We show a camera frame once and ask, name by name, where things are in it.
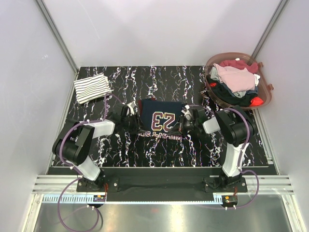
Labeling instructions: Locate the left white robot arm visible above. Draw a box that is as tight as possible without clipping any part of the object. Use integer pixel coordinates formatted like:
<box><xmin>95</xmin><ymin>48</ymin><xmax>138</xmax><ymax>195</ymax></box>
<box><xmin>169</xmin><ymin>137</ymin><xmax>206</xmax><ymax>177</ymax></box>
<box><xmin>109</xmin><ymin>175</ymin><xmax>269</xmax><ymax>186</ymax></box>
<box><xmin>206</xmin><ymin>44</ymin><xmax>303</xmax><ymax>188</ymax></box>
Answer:
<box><xmin>52</xmin><ymin>102</ymin><xmax>141</xmax><ymax>191</ymax></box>

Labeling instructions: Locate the right small circuit board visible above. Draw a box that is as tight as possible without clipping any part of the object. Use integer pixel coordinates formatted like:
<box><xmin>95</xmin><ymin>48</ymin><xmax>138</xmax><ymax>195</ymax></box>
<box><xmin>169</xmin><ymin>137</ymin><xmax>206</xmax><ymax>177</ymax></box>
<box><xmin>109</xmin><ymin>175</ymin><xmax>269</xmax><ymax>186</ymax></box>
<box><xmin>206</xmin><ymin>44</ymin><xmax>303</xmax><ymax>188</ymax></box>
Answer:
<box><xmin>223</xmin><ymin>195</ymin><xmax>238</xmax><ymax>204</ymax></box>

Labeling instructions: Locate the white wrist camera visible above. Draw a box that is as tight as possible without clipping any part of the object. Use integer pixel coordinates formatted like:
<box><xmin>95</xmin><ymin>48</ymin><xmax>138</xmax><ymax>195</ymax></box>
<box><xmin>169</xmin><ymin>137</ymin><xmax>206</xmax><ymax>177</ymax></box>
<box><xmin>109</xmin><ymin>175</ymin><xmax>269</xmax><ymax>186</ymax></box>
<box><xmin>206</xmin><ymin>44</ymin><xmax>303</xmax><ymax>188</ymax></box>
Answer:
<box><xmin>127</xmin><ymin>101</ymin><xmax>137</xmax><ymax>115</ymax></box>
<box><xmin>181</xmin><ymin>104</ymin><xmax>192</xmax><ymax>120</ymax></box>

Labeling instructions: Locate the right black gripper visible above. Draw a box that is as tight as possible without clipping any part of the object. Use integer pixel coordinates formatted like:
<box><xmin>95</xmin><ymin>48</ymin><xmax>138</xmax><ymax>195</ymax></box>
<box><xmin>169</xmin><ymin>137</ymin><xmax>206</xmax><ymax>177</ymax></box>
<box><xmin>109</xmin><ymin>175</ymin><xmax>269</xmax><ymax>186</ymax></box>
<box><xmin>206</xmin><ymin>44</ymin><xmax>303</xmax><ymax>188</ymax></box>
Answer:
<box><xmin>168</xmin><ymin>115</ymin><xmax>198</xmax><ymax>137</ymax></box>

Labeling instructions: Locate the orange red garment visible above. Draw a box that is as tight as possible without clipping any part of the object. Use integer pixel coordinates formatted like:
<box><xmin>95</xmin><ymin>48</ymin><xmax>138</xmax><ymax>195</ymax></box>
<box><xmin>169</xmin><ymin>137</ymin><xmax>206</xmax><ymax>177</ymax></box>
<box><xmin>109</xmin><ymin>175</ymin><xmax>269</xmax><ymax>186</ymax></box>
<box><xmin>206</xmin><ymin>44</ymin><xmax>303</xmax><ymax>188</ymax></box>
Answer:
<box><xmin>250</xmin><ymin>97</ymin><xmax>264</xmax><ymax>107</ymax></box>

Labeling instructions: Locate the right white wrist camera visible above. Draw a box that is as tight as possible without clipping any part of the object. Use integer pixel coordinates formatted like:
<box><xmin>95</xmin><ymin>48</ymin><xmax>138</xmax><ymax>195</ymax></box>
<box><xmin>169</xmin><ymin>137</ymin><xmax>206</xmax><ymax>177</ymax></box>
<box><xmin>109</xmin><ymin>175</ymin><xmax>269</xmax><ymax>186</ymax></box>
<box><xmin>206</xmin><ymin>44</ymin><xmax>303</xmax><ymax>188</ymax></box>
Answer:
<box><xmin>181</xmin><ymin>104</ymin><xmax>192</xmax><ymax>120</ymax></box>

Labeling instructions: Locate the black white striped tank top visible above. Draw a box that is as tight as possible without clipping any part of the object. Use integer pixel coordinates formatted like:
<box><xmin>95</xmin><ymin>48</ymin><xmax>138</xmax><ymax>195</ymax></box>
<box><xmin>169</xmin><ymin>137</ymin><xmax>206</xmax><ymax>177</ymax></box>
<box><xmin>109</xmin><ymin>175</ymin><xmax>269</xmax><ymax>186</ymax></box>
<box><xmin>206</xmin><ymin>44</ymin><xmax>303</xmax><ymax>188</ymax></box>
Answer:
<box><xmin>73</xmin><ymin>73</ymin><xmax>112</xmax><ymax>104</ymax></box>

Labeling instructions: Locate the right aluminium corner post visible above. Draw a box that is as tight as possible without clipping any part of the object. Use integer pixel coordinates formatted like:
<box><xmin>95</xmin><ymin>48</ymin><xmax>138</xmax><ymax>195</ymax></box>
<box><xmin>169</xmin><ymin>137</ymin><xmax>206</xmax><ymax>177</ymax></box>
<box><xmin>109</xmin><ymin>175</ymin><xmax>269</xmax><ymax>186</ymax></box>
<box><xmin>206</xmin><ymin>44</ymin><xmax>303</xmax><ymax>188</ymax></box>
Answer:
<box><xmin>251</xmin><ymin>0</ymin><xmax>290</xmax><ymax>59</ymax></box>

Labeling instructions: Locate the brown translucent plastic basket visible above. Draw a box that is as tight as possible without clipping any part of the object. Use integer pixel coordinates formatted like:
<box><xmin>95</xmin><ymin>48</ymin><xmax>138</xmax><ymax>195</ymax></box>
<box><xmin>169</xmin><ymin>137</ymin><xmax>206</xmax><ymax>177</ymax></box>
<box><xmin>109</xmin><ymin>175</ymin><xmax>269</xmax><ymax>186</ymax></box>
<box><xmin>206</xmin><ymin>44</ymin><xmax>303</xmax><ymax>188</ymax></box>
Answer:
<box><xmin>205</xmin><ymin>52</ymin><xmax>274</xmax><ymax>111</ymax></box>

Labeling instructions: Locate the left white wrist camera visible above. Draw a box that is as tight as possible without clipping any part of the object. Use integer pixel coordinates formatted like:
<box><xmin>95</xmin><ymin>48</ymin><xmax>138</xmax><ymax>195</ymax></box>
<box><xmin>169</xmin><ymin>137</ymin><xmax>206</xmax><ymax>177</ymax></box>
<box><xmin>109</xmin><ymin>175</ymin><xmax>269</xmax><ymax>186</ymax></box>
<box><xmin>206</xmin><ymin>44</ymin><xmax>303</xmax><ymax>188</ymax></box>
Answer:
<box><xmin>127</xmin><ymin>101</ymin><xmax>137</xmax><ymax>115</ymax></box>

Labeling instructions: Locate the grey garment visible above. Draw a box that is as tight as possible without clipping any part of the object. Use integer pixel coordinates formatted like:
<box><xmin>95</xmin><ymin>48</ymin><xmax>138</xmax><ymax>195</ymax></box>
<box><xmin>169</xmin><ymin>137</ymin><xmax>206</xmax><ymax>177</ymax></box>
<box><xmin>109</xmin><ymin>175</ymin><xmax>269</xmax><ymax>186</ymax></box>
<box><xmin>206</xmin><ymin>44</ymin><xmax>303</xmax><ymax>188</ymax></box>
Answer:
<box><xmin>209</xmin><ymin>67</ymin><xmax>259</xmax><ymax>99</ymax></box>

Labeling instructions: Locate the aluminium frame rail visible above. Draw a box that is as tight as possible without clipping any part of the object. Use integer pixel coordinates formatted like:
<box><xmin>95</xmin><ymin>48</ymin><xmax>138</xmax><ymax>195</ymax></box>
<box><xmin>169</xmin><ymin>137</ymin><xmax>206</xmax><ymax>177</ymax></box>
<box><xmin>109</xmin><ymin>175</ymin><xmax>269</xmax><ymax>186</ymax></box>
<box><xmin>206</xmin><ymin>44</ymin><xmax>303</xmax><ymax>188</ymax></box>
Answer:
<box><xmin>32</xmin><ymin>175</ymin><xmax>294</xmax><ymax>195</ymax></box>

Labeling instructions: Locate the left small circuit board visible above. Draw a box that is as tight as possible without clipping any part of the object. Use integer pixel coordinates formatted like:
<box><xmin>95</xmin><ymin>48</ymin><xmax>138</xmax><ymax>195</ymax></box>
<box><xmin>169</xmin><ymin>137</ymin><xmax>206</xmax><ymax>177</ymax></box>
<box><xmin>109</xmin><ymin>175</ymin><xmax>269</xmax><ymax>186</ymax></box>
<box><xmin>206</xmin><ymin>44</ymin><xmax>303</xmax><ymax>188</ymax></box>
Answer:
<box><xmin>93</xmin><ymin>195</ymin><xmax>106</xmax><ymax>202</ymax></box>

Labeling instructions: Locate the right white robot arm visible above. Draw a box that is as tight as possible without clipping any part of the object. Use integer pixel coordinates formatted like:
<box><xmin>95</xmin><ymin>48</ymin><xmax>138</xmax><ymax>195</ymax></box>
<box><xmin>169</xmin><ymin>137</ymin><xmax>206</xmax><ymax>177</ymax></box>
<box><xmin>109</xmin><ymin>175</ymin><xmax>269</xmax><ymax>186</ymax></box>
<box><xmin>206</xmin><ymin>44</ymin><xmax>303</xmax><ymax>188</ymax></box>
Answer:
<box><xmin>168</xmin><ymin>105</ymin><xmax>257</xmax><ymax>192</ymax></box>

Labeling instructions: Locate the small circuit board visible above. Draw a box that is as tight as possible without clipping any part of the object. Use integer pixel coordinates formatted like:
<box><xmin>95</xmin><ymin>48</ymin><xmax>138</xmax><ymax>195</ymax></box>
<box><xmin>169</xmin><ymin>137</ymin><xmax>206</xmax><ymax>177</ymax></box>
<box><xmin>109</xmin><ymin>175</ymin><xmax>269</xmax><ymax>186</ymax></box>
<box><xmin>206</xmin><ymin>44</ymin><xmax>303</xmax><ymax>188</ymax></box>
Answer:
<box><xmin>93</xmin><ymin>195</ymin><xmax>106</xmax><ymax>202</ymax></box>
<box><xmin>223</xmin><ymin>195</ymin><xmax>238</xmax><ymax>204</ymax></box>

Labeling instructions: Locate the light pink garment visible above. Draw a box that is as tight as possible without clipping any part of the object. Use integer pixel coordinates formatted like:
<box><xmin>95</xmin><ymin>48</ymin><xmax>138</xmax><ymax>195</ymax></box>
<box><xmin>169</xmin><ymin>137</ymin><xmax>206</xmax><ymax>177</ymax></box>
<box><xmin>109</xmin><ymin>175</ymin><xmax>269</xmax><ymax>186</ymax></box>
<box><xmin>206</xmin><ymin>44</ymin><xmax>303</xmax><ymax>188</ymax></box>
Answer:
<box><xmin>213</xmin><ymin>64</ymin><xmax>262</xmax><ymax>93</ymax></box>

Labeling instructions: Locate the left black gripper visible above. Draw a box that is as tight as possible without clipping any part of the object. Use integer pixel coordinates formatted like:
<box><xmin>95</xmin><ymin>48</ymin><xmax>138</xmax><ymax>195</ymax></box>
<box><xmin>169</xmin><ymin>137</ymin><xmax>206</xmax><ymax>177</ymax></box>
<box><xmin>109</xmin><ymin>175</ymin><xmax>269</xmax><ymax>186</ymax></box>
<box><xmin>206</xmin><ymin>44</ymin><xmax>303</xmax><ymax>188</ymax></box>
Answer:
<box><xmin>121</xmin><ymin>113</ymin><xmax>147</xmax><ymax>135</ymax></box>

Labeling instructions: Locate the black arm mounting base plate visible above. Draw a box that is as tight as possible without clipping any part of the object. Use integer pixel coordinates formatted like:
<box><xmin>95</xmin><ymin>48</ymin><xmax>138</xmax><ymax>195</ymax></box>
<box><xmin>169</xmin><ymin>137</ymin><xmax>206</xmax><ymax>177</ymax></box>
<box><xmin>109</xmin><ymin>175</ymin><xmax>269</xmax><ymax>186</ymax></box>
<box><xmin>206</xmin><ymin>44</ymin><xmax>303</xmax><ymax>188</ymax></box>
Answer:
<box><xmin>70</xmin><ymin>167</ymin><xmax>234</xmax><ymax>204</ymax></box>

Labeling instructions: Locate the left aluminium corner post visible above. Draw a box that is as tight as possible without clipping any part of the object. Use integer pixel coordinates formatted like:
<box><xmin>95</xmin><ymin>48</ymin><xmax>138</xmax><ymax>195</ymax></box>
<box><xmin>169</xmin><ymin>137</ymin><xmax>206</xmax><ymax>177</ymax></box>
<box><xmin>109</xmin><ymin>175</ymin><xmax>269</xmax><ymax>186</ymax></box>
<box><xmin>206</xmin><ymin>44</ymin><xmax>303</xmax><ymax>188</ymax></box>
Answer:
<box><xmin>35</xmin><ymin>0</ymin><xmax>79</xmax><ymax>74</ymax></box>

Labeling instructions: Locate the navy tank top red trim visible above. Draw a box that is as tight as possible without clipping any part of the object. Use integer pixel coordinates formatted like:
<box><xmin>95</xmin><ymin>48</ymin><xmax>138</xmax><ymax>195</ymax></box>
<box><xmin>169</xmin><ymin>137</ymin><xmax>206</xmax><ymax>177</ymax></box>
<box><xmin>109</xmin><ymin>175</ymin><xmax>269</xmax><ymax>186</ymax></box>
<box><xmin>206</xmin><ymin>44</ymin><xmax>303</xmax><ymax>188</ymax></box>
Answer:
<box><xmin>138</xmin><ymin>98</ymin><xmax>184</xmax><ymax>141</ymax></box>

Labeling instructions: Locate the aluminium corner post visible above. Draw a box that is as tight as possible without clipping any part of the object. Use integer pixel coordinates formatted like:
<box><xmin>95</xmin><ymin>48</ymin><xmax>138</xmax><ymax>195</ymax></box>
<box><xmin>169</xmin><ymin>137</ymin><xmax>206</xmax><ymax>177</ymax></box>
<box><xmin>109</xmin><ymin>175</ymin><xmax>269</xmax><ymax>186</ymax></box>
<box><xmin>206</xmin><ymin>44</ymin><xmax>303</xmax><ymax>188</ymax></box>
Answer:
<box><xmin>251</xmin><ymin>0</ymin><xmax>290</xmax><ymax>59</ymax></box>
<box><xmin>35</xmin><ymin>0</ymin><xmax>79</xmax><ymax>74</ymax></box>

